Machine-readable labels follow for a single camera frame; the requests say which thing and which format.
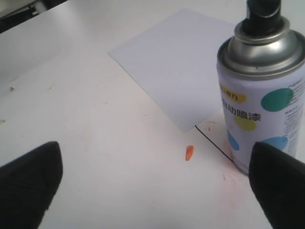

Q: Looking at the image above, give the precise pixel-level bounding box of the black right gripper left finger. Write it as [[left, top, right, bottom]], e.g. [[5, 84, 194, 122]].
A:
[[0, 141, 63, 229]]

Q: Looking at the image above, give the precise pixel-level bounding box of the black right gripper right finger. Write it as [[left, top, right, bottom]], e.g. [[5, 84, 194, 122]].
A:
[[248, 142, 305, 229]]

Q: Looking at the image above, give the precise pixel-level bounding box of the white dotted spray paint can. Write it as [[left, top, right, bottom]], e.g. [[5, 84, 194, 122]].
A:
[[216, 0, 305, 174]]

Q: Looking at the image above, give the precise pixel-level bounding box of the small orange scrap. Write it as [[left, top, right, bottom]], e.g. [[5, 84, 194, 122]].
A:
[[185, 145, 194, 161]]

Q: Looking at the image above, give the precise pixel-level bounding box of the white paper sheet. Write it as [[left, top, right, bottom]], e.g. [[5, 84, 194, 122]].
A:
[[109, 9, 234, 131]]

